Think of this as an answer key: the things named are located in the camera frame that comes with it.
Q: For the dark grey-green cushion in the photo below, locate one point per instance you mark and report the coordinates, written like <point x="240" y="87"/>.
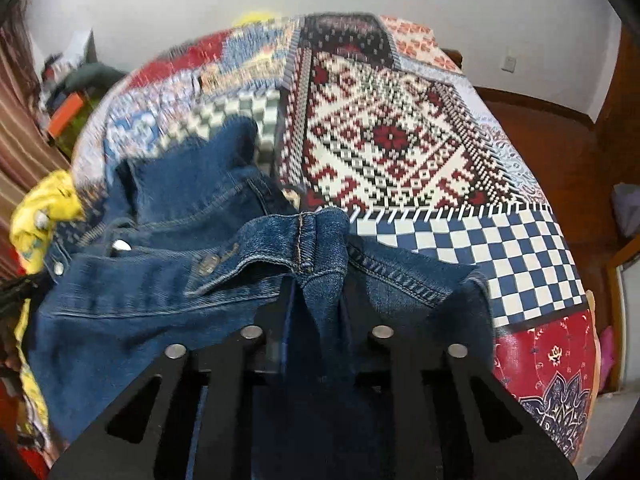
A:
<point x="95" y="76"/>

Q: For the patchwork printed blanket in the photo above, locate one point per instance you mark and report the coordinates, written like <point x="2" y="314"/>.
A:
<point x="400" y="150"/>

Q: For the blue denim jacket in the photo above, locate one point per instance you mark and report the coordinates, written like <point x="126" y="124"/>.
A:
<point x="150" y="300"/>

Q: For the yellow printed garment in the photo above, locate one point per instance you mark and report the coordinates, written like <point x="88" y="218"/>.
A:
<point x="45" y="205"/>

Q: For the white wall socket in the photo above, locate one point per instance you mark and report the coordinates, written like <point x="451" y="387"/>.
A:
<point x="509" y="63"/>

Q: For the brown striped curtain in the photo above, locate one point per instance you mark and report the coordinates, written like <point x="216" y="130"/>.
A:
<point x="20" y="135"/>

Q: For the orange box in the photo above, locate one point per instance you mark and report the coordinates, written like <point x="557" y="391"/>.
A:
<point x="67" y="110"/>

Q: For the wooden room door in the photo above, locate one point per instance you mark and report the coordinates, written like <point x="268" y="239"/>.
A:
<point x="617" y="90"/>

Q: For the yellow hoop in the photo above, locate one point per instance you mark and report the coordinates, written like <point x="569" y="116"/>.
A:
<point x="260" y="17"/>

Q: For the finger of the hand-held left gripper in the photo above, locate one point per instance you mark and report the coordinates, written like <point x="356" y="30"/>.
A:
<point x="20" y="287"/>

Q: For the wooden wardrobe with white door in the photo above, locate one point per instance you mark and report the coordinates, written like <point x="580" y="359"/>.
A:
<point x="627" y="310"/>

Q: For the pile of clutter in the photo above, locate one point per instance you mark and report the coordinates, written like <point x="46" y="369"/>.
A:
<point x="65" y="55"/>

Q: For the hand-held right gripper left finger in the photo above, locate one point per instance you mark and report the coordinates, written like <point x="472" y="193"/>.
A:
<point x="272" y="340"/>

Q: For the white cloth on floor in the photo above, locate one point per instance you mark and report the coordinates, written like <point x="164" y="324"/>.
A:
<point x="627" y="207"/>

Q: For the green patterned cloth cover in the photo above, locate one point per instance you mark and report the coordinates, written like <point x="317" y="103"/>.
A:
<point x="75" y="140"/>

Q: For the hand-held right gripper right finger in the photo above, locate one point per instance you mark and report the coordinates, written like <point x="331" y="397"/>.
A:
<point x="380" y="355"/>

